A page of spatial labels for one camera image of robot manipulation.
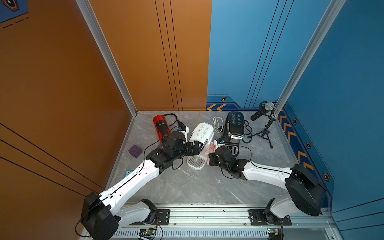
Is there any pink cloth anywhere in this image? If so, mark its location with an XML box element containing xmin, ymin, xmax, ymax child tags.
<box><xmin>205</xmin><ymin>141</ymin><xmax>217</xmax><ymax>160</ymax></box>

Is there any black microphone on tripod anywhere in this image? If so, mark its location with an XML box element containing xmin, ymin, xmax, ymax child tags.
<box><xmin>249</xmin><ymin>101</ymin><xmax>275</xmax><ymax>149</ymax></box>

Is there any green circuit board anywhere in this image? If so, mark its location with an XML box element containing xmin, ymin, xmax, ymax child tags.
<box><xmin>267</xmin><ymin>228</ymin><xmax>284</xmax><ymax>240</ymax></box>
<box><xmin>139</xmin><ymin>228</ymin><xmax>157</xmax><ymax>240</ymax></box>

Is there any purple block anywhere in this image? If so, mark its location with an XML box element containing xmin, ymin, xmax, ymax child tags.
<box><xmin>129</xmin><ymin>145</ymin><xmax>143</xmax><ymax>159</ymax></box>

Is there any red coffee machine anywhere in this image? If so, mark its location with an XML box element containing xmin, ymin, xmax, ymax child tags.
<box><xmin>153</xmin><ymin>115</ymin><xmax>171</xmax><ymax>144</ymax></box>

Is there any black power cable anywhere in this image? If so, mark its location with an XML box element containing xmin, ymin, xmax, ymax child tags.
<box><xmin>242</xmin><ymin>119</ymin><xmax>256</xmax><ymax>144</ymax></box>

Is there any white power cable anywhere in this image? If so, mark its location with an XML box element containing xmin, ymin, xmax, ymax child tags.
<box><xmin>212</xmin><ymin>116</ymin><xmax>225</xmax><ymax>134</ymax></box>

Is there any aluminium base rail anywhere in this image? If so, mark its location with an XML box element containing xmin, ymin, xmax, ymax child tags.
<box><xmin>111</xmin><ymin>205</ymin><xmax>343</xmax><ymax>240</ymax></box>

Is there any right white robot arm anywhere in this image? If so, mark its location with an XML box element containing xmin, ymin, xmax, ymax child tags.
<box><xmin>209</xmin><ymin>147</ymin><xmax>326</xmax><ymax>225</ymax></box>

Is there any black coffee machine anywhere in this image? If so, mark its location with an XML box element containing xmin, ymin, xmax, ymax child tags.
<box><xmin>222</xmin><ymin>112</ymin><xmax>245</xmax><ymax>157</ymax></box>

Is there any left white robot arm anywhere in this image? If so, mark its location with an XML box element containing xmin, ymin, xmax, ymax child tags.
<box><xmin>79</xmin><ymin>132</ymin><xmax>204</xmax><ymax>240</ymax></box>

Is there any blue owl toy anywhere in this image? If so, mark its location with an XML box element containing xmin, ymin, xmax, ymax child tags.
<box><xmin>123</xmin><ymin>170</ymin><xmax>133</xmax><ymax>178</ymax></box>

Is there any green circuit board left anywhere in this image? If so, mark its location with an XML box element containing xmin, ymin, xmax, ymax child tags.
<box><xmin>139</xmin><ymin>228</ymin><xmax>157</xmax><ymax>240</ymax></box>

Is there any green circuit board right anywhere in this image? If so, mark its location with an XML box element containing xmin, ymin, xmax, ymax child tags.
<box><xmin>267</xmin><ymin>228</ymin><xmax>284</xmax><ymax>240</ymax></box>

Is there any black power plug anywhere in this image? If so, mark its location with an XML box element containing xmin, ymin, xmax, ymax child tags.
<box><xmin>177</xmin><ymin>120</ymin><xmax>184</xmax><ymax>128</ymax></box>

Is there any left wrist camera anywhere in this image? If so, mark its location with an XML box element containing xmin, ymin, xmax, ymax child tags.
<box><xmin>178</xmin><ymin>125</ymin><xmax>190</xmax><ymax>140</ymax></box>

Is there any white coffee machine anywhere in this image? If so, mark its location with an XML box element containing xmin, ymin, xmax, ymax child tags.
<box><xmin>186</xmin><ymin>122</ymin><xmax>215</xmax><ymax>171</ymax></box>

